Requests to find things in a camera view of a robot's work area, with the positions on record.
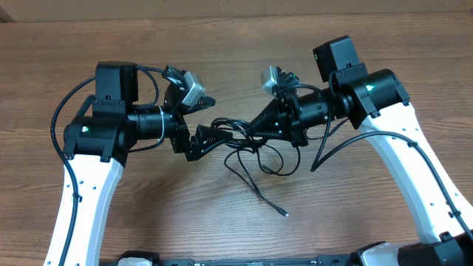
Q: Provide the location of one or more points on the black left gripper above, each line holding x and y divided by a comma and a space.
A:
182, 144

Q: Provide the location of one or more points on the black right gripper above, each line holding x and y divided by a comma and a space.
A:
271, 123

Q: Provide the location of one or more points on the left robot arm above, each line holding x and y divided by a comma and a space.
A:
131, 103

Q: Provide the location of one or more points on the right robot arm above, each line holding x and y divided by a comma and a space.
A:
377, 105

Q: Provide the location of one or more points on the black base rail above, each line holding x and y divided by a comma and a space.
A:
255, 262

